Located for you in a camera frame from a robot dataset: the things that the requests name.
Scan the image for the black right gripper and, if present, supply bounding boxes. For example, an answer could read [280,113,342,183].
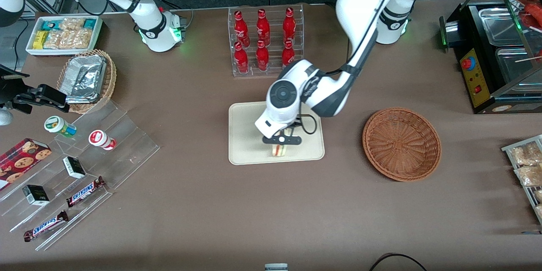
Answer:
[0,66,70,115]

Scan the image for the cream rectangular serving tray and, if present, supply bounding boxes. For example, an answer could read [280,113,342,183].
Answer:
[228,102,325,166]

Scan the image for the small wicker basket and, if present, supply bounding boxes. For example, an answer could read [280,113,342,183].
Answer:
[56,49,117,114]

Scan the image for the large round wicker basket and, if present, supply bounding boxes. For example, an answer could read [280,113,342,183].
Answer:
[362,107,442,183]

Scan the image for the green lid yogurt cup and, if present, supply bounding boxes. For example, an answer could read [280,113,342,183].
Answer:
[44,116,77,138]

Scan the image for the stacked aluminium foil containers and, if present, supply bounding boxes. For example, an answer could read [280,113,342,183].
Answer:
[59,55,107,104]

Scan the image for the yellow snack packet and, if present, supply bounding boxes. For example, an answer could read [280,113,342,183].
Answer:
[33,30,49,50]

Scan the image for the clear bag of crackers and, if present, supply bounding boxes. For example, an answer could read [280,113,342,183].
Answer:
[44,30,72,50]
[70,28,93,50]
[59,17,86,31]

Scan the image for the red cookie box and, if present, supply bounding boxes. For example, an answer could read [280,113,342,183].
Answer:
[0,138,52,191]

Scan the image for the clear acrylic bottle rack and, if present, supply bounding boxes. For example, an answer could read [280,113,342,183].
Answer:
[228,3,304,77]

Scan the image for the red lid yogurt cup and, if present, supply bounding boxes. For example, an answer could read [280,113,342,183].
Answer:
[88,130,116,151]

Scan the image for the red cola bottle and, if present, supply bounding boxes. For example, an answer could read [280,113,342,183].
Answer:
[283,7,296,45]
[256,40,270,72]
[256,9,271,46]
[234,41,249,74]
[282,39,296,68]
[234,10,250,47]

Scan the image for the small black white box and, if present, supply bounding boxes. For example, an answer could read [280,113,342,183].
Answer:
[63,156,86,179]
[22,185,50,206]

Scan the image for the white rectangular snack bin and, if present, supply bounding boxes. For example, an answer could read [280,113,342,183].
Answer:
[25,15,103,57]

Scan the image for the clear acrylic stepped display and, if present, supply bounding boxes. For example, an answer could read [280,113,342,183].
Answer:
[0,100,160,251]

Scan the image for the snickers chocolate bar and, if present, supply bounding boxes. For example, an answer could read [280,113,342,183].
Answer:
[66,176,106,208]
[23,210,69,242]

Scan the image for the black hot food display case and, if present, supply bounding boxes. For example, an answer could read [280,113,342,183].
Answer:
[438,0,542,115]

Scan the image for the red sausages on skewers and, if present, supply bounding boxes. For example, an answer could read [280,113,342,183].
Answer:
[517,0,542,31]

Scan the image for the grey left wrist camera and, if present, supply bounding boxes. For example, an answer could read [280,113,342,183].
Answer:
[262,135,302,145]

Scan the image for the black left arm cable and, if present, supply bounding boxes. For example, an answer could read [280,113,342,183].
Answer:
[296,113,317,135]

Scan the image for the black right arm base cables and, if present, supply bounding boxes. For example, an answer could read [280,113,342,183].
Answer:
[158,0,194,31]

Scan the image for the black looped table cable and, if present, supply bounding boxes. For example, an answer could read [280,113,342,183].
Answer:
[368,253,428,271]

